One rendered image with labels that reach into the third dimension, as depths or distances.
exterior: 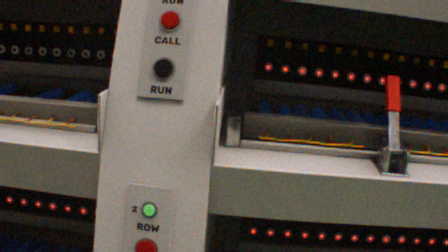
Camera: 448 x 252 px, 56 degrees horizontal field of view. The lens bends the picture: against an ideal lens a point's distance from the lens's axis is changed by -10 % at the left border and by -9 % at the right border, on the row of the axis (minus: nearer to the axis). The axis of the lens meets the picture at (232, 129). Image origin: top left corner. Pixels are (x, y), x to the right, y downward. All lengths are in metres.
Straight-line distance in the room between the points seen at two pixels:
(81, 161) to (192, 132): 0.10
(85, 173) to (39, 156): 0.05
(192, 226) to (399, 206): 0.18
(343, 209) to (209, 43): 0.18
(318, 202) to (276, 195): 0.04
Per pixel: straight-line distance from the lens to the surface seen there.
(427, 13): 0.45
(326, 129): 0.45
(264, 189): 0.38
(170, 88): 0.38
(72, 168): 0.41
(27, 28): 0.62
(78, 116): 0.45
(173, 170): 0.38
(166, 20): 0.40
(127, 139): 0.39
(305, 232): 0.55
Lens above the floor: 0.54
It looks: 5 degrees up
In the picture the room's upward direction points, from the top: 5 degrees clockwise
